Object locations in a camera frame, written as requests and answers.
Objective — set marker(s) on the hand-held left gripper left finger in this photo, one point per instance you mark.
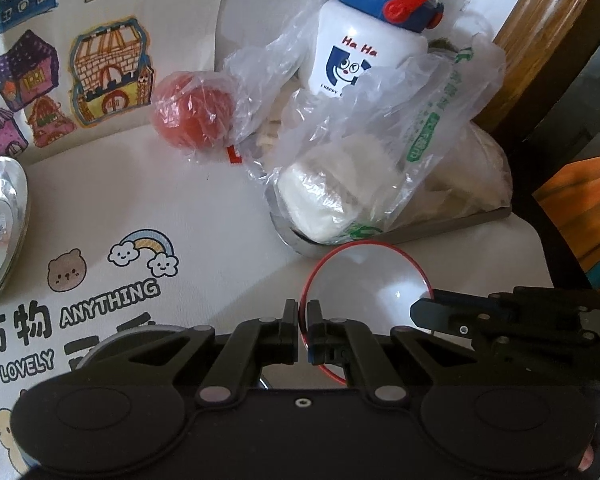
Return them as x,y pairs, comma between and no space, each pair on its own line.
291,332

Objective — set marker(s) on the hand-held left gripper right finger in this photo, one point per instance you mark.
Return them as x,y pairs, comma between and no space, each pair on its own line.
314,332

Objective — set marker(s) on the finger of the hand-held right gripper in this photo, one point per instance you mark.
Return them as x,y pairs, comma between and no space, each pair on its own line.
440,312
550,299

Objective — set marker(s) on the red-rimmed white plate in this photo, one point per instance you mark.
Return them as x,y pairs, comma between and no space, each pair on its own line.
365,285

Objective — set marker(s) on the large steel plate with sticker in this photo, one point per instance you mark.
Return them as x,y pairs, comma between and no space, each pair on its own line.
2,220

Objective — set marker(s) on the steel tray under buns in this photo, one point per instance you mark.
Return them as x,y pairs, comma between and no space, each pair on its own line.
430,227

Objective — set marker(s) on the orange picture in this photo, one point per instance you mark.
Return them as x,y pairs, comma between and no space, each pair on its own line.
585,210

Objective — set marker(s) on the white steamed bun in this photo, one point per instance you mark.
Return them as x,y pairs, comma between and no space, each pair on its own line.
320,195

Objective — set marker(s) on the green-printed plastic bag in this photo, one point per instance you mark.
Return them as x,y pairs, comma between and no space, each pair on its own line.
430,125

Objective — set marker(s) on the white printed tablecloth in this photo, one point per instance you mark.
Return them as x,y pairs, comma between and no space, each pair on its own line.
155,200

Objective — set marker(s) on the red tomato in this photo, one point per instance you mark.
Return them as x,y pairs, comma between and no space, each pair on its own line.
192,112

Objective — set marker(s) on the white bottle with blue lid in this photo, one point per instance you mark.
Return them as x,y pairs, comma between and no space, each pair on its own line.
365,35

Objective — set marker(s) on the colourful houses drawing paper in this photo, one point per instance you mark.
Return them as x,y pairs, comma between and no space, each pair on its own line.
55,60

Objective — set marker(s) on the wooden post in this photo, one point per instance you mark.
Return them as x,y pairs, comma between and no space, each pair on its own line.
545,20

